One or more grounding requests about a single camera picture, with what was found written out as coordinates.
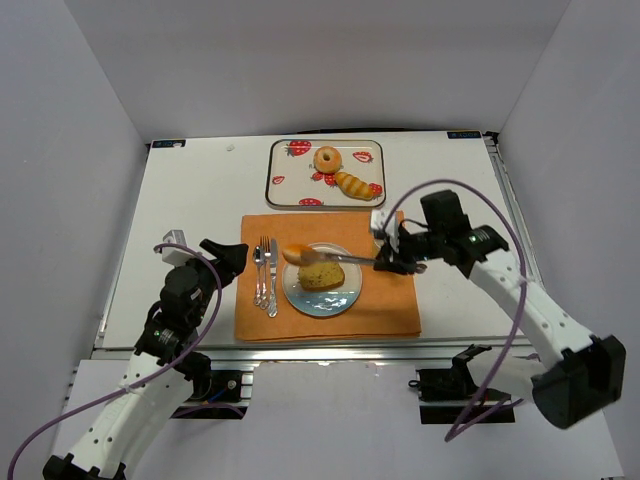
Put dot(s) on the silver table knife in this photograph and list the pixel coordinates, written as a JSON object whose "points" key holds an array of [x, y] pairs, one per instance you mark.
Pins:
{"points": [[273, 261]]}

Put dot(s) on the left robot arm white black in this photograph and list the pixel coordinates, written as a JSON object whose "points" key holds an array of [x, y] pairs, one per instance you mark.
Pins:
{"points": [[164, 370]]}

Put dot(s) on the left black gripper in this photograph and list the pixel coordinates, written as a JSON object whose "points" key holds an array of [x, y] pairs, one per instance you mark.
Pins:
{"points": [[210, 265]]}

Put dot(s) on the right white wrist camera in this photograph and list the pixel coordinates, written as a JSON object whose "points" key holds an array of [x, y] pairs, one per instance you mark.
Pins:
{"points": [[384, 228]]}

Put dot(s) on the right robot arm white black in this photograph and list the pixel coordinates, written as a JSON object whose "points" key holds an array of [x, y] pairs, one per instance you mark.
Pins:
{"points": [[573, 374]]}

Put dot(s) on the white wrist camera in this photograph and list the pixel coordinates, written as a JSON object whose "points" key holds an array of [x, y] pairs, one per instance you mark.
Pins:
{"points": [[171, 255], [384, 228]]}

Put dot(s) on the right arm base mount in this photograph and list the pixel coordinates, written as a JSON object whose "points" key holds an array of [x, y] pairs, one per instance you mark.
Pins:
{"points": [[444, 393]]}

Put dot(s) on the silver fork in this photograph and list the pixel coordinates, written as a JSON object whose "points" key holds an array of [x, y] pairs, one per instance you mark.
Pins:
{"points": [[265, 258]]}

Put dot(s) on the strawberry pattern tray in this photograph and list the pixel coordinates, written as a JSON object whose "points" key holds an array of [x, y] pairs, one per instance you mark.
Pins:
{"points": [[293, 182]]}

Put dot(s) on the round sesame bun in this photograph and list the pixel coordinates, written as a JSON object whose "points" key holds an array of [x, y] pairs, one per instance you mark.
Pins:
{"points": [[299, 254]]}

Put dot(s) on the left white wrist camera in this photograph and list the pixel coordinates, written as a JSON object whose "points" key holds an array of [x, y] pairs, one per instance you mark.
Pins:
{"points": [[171, 255]]}

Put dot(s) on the round plate blue white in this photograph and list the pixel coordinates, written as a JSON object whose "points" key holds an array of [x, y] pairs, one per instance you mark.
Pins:
{"points": [[328, 303]]}

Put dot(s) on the striped long bread roll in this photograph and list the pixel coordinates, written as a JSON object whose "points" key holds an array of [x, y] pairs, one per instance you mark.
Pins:
{"points": [[353, 187]]}

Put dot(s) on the sliced loaf bread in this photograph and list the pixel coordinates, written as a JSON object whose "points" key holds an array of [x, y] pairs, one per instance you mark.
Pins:
{"points": [[321, 276]]}

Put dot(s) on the left blue table label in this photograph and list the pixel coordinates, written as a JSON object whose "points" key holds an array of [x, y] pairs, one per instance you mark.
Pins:
{"points": [[168, 143]]}

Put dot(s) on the orange cloth placemat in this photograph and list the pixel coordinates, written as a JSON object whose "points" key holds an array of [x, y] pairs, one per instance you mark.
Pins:
{"points": [[386, 307]]}

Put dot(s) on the bagel with hole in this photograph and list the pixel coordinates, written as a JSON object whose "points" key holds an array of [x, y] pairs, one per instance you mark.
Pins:
{"points": [[327, 160]]}

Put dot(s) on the metal serving tongs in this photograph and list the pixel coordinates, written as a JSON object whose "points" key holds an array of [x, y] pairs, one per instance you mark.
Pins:
{"points": [[321, 257]]}

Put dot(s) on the right blue table label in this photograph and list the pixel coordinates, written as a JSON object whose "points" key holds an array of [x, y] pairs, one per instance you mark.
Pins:
{"points": [[464, 134]]}

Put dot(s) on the blue table label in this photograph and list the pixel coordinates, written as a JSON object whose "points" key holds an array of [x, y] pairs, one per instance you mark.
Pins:
{"points": [[464, 134], [168, 143]]}

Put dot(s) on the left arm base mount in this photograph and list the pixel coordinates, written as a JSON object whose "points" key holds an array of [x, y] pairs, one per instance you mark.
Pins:
{"points": [[222, 395]]}

